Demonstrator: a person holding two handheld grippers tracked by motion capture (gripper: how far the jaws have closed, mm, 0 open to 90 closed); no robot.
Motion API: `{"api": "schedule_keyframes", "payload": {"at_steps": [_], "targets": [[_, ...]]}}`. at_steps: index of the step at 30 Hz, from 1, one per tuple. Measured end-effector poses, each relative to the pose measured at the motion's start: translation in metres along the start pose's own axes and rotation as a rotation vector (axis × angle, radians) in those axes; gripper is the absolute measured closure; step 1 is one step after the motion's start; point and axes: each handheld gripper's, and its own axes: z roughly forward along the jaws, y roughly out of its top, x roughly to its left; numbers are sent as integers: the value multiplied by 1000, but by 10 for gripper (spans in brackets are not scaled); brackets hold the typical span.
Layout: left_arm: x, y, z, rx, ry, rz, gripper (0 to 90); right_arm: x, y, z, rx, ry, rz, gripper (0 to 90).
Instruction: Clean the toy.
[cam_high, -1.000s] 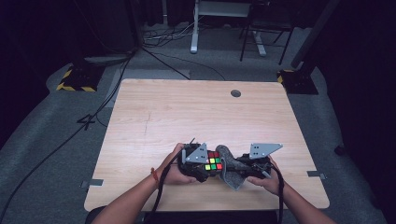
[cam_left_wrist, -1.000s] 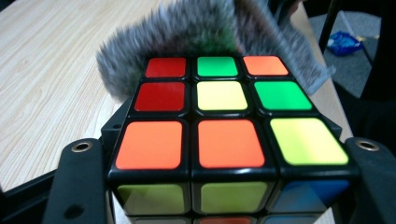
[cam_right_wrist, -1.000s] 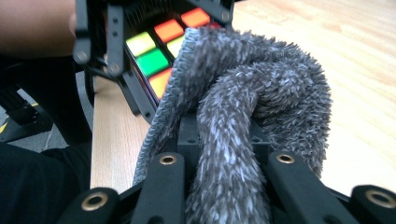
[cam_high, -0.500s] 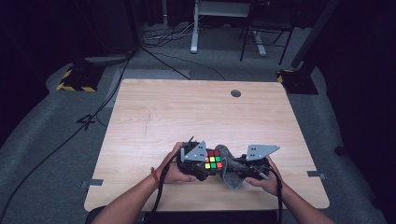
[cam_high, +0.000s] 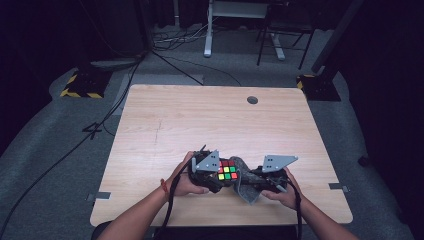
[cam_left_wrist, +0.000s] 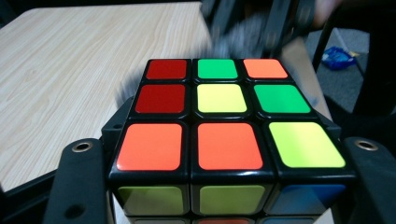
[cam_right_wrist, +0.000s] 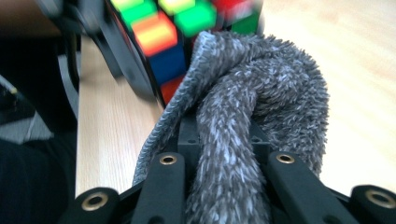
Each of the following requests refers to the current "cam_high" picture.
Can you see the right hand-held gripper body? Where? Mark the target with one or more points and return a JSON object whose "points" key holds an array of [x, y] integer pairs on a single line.
{"points": [[275, 173]]}

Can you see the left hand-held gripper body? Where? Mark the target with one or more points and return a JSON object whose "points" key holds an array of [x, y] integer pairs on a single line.
{"points": [[206, 166]]}

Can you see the grey fluffy cloth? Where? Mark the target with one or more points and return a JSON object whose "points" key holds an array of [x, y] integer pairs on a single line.
{"points": [[246, 193]]}

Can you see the colourful puzzle cube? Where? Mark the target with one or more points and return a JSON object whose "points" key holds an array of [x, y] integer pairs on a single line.
{"points": [[227, 170]]}

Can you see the person's right hand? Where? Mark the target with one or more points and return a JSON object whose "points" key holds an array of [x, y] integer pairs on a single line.
{"points": [[286, 198]]}

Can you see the person's left hand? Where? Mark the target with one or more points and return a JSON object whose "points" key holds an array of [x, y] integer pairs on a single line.
{"points": [[183, 185]]}

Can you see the red wristband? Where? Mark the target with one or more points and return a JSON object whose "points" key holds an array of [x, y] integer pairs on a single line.
{"points": [[164, 185]]}

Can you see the person's dark clothing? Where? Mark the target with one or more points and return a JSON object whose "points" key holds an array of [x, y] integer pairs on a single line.
{"points": [[226, 233]]}

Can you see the grey tape strip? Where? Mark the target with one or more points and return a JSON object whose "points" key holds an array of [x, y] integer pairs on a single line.
{"points": [[338, 186], [101, 195]]}

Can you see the grey round table grommet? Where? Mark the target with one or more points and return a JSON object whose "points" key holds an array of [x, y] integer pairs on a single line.
{"points": [[252, 100]]}

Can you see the small black floor object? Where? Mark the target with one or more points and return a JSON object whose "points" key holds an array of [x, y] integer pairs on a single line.
{"points": [[364, 160]]}

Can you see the black yellow striped stand base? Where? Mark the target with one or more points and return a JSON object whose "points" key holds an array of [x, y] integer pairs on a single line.
{"points": [[320, 88], [85, 85]]}

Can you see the black chair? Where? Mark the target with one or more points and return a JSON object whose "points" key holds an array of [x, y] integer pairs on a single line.
{"points": [[286, 30]]}

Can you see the dark slanted metal pole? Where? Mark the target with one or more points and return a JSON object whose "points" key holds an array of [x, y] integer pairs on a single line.
{"points": [[336, 33]]}

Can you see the white desk frame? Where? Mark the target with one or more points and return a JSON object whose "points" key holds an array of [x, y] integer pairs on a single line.
{"points": [[233, 10]]}

